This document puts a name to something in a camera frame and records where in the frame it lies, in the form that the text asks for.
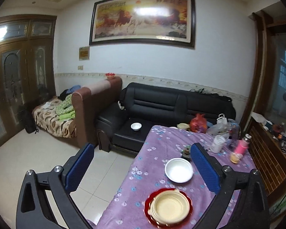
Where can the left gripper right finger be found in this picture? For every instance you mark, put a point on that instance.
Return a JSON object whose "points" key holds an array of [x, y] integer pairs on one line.
{"points": [[251, 209]]}

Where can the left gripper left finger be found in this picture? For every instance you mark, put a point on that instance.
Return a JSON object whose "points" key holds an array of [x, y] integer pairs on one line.
{"points": [[33, 208]]}

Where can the cream plastic bowl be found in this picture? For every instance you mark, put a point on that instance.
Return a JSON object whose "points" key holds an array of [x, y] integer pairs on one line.
{"points": [[169, 207]]}

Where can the white foam bowl large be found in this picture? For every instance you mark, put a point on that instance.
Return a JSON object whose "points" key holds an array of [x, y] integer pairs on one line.
{"points": [[179, 170]]}

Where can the large red scalloped plate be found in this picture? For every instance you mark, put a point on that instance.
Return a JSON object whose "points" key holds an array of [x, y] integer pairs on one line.
{"points": [[147, 205]]}

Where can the bagged pastry snack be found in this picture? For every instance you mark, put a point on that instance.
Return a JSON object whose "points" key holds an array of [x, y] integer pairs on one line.
{"points": [[235, 158]]}

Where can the pink knit-sleeved thermos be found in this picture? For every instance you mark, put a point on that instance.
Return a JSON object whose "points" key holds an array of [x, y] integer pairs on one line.
{"points": [[242, 146]]}

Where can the white plastic jar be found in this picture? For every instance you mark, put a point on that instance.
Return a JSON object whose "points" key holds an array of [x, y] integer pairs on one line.
{"points": [[217, 144]]}

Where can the black pot with cork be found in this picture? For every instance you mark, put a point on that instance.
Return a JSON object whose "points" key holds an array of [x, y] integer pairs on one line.
{"points": [[186, 153]]}

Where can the wooden sideboard cabinet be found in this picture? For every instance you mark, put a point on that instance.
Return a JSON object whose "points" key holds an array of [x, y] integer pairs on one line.
{"points": [[265, 151]]}

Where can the patterned bed cushion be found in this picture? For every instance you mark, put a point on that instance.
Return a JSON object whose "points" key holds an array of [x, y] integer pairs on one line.
{"points": [[46, 118]]}

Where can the red plastic bag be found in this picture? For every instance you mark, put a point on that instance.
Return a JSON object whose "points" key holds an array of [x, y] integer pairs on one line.
{"points": [[199, 123]]}

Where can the brown armchair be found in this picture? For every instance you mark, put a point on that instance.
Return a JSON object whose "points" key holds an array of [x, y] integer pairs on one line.
{"points": [[88, 102]]}

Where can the small white bowl on sofa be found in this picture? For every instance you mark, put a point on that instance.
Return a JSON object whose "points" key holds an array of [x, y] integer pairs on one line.
{"points": [[136, 126]]}

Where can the black leather sofa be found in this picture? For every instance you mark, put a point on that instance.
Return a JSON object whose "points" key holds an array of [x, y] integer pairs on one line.
{"points": [[153, 105]]}

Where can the wooden glass door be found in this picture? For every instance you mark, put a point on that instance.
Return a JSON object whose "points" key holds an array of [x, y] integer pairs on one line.
{"points": [[26, 68]]}

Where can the framed horse painting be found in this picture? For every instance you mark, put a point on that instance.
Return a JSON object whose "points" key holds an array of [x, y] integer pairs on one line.
{"points": [[171, 22]]}

